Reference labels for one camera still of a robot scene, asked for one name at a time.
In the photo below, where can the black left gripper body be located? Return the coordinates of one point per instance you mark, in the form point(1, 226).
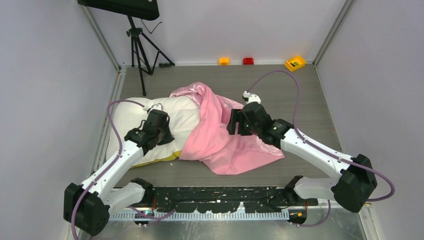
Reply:
point(166, 137)

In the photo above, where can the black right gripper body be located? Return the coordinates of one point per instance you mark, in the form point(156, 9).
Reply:
point(247, 129)

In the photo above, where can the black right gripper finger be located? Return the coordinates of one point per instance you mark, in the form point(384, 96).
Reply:
point(232, 127)
point(237, 115)

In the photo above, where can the pink floral pillowcase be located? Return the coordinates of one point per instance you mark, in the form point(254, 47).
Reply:
point(210, 142)

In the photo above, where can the white yellow-edged pillow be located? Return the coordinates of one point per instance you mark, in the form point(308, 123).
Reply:
point(183, 117)

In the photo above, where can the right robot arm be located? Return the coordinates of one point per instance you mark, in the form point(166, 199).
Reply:
point(350, 180)

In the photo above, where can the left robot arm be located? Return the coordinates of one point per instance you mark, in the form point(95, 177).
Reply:
point(89, 205)

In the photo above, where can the red toy block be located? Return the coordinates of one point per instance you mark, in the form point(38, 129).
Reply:
point(248, 61)

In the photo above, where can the orange toy block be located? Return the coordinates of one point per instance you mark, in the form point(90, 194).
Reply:
point(224, 61)

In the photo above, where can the small black adapter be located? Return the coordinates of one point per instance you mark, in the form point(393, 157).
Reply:
point(165, 65)

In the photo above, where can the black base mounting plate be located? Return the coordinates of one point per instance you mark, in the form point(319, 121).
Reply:
point(254, 199)

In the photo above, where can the yellow toy bin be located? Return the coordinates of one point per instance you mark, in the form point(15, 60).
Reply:
point(295, 63)

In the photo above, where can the black light panel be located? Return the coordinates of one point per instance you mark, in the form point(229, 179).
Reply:
point(142, 9)

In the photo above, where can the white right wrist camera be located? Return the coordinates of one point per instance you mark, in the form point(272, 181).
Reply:
point(249, 97)

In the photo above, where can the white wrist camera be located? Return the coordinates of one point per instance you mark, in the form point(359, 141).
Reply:
point(249, 97)
point(157, 106)

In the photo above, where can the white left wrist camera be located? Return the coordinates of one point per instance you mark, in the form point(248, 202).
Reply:
point(157, 106)

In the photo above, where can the black camera tripod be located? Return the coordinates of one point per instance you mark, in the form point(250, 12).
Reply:
point(139, 55)

